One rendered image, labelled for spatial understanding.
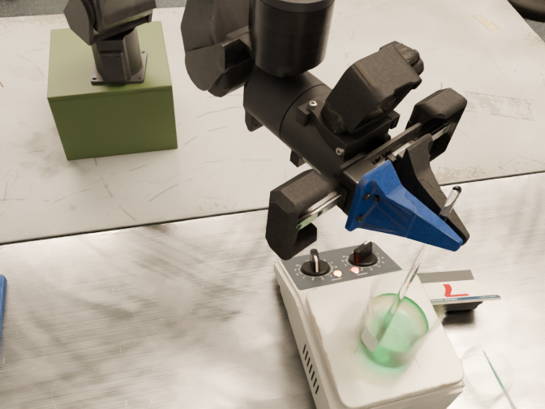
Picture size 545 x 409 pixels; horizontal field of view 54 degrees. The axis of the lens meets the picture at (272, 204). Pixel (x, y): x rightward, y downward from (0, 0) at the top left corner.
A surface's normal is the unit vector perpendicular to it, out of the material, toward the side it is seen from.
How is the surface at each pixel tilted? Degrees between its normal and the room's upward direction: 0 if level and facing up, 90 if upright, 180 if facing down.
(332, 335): 0
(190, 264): 0
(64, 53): 2
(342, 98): 87
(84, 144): 90
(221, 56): 91
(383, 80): 19
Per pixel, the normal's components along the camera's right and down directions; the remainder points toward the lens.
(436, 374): 0.07, -0.63
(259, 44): -0.80, 0.43
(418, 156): 0.51, 0.00
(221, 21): 0.61, 0.22
